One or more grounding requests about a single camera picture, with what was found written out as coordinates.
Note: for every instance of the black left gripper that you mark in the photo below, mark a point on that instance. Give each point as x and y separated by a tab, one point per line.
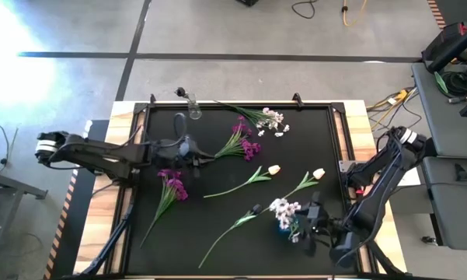
169	153

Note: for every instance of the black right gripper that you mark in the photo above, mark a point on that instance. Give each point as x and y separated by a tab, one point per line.
319	219

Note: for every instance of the purple flower bunch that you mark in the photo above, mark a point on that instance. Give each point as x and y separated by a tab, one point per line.
248	149
175	186

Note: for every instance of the cream tulip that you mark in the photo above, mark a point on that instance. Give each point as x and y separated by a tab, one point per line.
274	169
318	173

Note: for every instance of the dark purple tulip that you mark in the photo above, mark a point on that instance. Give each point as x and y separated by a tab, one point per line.
180	92
257	208

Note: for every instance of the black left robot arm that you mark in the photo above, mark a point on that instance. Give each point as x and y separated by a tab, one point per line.
97	155

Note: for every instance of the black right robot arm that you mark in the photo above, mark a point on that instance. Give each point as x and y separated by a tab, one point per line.
373	206

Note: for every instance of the blue cut-glass vase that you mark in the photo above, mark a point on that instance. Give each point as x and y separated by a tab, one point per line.
283	230

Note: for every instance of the clear glass vase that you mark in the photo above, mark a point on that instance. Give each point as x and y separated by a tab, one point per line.
195	113

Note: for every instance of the black table mat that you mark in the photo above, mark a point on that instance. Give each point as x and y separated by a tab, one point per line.
233	241

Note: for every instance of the black table clamp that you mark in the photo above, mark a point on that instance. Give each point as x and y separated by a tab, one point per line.
152	99
297	99

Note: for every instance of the white paper sheet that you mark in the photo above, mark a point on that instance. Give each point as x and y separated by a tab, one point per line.
412	179

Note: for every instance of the grey bench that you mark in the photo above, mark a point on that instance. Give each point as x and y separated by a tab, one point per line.
458	210

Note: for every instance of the grey side table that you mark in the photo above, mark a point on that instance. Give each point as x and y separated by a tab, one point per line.
439	124

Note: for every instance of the small black wedge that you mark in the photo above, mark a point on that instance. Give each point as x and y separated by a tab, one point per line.
463	175

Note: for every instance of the grey metal stand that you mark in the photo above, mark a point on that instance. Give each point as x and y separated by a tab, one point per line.
8	186

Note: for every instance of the black crate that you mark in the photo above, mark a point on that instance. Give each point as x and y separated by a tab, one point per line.
445	40

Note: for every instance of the black pole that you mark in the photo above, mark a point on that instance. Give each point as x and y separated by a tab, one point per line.
456	46

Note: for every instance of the black rig frame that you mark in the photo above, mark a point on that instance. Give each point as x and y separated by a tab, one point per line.
109	245

